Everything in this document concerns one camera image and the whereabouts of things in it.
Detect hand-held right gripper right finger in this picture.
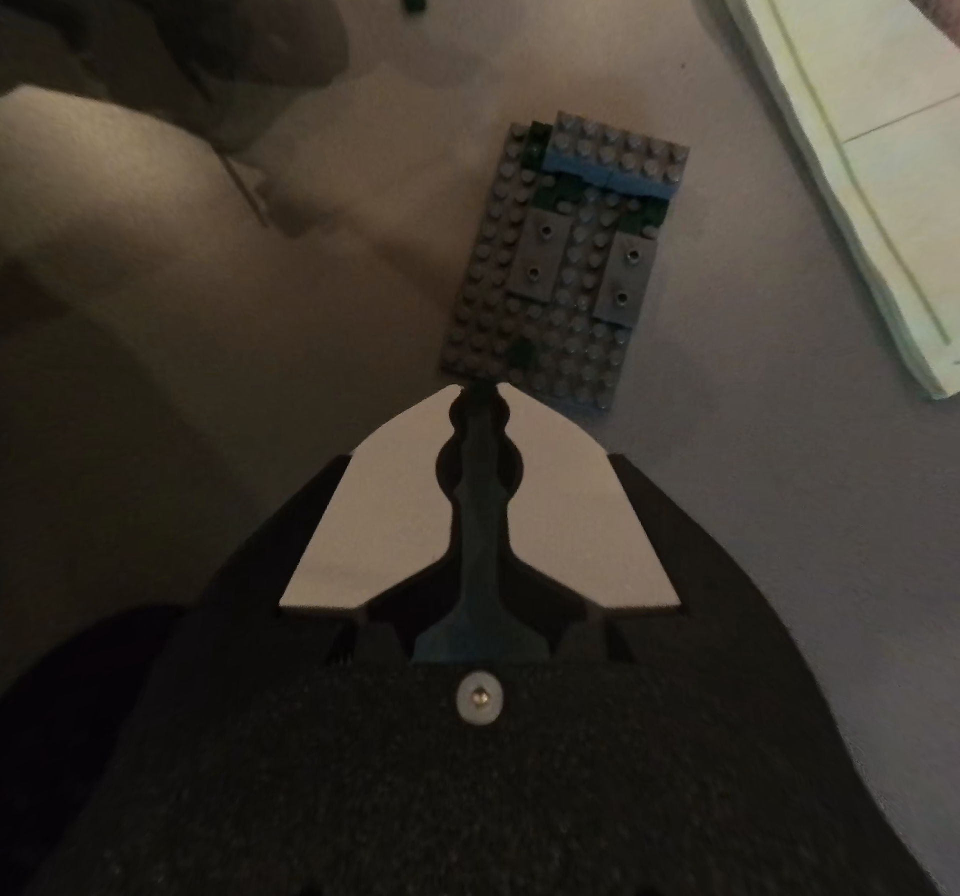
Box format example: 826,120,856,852
481,384,682,609

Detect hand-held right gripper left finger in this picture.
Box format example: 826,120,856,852
279,384,481,610

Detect grey toy brick plate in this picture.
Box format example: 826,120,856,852
438,110,693,414

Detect white instruction booklet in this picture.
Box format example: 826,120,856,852
699,0,960,400

